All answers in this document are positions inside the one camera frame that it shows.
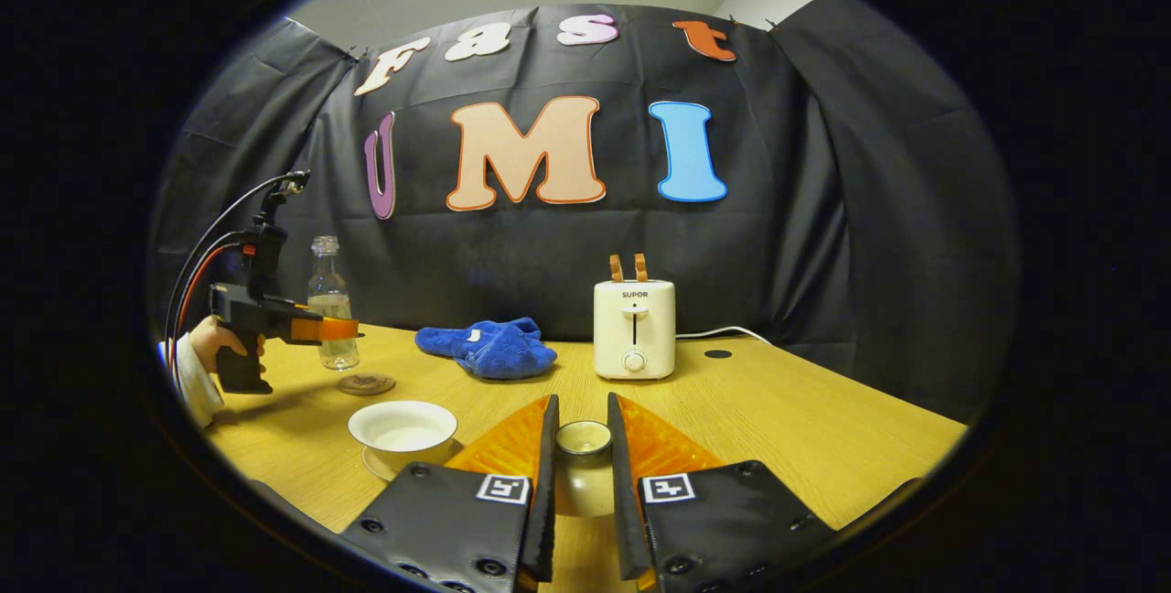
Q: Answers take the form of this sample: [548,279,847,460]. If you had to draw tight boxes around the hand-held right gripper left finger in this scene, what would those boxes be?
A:
[339,394,562,593]

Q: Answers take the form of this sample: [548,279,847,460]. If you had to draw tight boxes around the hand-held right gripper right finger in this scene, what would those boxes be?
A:
[606,392,839,593]

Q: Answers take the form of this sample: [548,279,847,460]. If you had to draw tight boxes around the clear glass water bottle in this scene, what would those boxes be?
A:
[306,235,361,372]

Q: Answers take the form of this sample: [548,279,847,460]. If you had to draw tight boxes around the white teacup lid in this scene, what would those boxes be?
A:
[554,419,615,519]

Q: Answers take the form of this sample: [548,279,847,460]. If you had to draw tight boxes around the round brown coaster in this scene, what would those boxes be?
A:
[336,372,397,396]

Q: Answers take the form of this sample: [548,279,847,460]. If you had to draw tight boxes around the white teacup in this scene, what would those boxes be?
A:
[347,400,459,476]

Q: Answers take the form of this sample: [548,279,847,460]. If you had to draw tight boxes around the white saucer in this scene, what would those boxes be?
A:
[360,439,464,483]

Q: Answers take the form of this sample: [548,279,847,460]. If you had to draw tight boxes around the blue towel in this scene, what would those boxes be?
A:
[414,316,559,382]

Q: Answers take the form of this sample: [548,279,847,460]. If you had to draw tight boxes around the cream toaster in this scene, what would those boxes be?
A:
[592,278,678,382]

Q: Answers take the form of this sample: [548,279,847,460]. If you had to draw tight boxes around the black backdrop cloth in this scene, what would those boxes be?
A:
[149,0,1022,426]

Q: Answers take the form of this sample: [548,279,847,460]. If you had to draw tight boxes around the red gripper cable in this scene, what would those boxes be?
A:
[174,243,250,349]

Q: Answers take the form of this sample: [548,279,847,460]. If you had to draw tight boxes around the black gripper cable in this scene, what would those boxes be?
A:
[163,174,295,367]

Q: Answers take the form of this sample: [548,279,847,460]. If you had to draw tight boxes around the white power cable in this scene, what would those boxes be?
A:
[675,325,775,348]

